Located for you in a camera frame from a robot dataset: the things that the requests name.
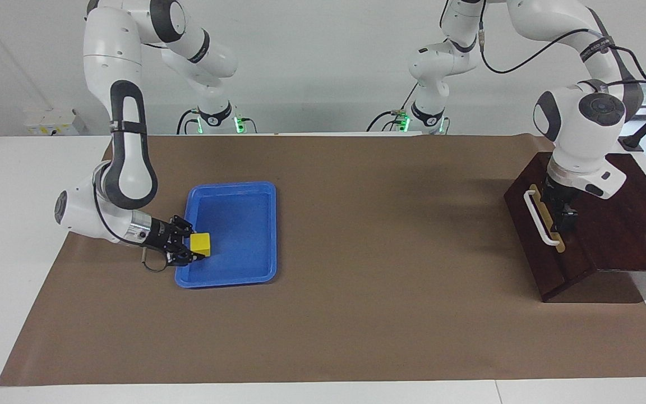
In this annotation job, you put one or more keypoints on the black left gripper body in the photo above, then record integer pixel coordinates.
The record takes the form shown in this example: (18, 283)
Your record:
(559, 196)

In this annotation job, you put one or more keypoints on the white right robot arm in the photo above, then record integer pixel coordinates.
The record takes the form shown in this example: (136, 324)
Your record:
(127, 151)

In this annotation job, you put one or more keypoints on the dark brown wooden cabinet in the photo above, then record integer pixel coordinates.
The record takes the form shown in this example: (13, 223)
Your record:
(637, 224)

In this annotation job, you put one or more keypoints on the blue plastic tray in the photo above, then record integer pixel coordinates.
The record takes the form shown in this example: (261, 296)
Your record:
(244, 235)

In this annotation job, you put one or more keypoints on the dark wooden drawer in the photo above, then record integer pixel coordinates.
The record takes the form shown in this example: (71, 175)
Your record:
(572, 252)

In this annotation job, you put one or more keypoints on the yellow cube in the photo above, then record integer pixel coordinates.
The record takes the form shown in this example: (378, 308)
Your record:
(201, 244)

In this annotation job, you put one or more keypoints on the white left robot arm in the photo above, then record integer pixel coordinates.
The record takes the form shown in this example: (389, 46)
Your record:
(575, 140)

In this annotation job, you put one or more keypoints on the white wall socket box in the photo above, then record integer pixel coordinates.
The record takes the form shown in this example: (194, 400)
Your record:
(54, 122)

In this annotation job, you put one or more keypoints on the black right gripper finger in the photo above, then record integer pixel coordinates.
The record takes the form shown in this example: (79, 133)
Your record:
(183, 258)
(183, 224)

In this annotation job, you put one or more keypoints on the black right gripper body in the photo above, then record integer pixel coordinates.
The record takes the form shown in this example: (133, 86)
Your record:
(161, 237)

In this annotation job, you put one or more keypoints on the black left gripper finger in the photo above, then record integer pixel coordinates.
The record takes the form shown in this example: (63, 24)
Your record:
(571, 220)
(559, 223)

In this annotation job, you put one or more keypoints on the brown table mat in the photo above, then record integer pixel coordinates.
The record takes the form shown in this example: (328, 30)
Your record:
(368, 280)

